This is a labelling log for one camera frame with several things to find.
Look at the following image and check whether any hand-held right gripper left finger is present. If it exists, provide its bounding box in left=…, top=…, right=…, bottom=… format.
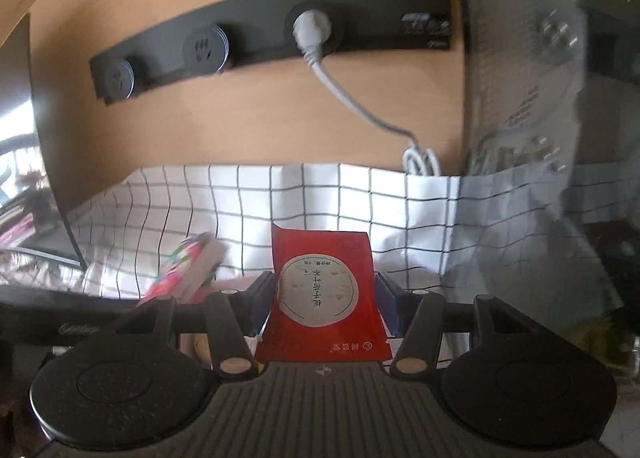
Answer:
left=112, top=272, right=277, bottom=381

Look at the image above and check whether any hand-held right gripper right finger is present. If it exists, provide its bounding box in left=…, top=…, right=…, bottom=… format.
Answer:
left=375, top=272, right=538, bottom=381

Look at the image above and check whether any red snack packet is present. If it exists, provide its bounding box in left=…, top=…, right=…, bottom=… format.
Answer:
left=255, top=224, right=393, bottom=363

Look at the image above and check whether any colourful striped packet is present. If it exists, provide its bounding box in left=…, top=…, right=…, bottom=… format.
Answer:
left=137, top=232, right=226, bottom=309

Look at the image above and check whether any white grid tablecloth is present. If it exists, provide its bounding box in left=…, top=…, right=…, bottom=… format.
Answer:
left=65, top=163, right=621, bottom=374

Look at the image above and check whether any black flat board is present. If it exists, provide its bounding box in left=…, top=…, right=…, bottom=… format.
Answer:
left=0, top=285, right=166, bottom=354

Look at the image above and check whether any black monitor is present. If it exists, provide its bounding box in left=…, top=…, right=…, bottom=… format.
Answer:
left=0, top=12, right=88, bottom=271

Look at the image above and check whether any white plug with cable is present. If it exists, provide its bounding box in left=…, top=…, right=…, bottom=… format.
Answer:
left=292, top=9, right=443, bottom=176

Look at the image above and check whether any black wall power strip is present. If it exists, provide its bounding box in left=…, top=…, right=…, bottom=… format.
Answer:
left=89, top=0, right=453, bottom=108

